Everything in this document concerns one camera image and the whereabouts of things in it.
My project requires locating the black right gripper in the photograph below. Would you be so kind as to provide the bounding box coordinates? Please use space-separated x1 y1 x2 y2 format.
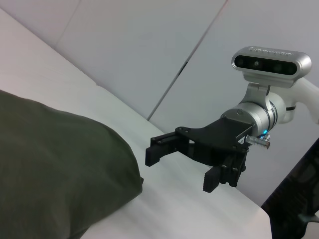
145 117 254 193

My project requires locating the dark green t-shirt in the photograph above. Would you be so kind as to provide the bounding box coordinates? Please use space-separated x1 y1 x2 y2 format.
0 89 145 239

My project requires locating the black robot torso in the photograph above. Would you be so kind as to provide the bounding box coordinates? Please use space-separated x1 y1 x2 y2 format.
260 143 319 239

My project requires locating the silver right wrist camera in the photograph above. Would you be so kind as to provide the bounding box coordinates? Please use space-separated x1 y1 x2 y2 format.
231 45 312 100

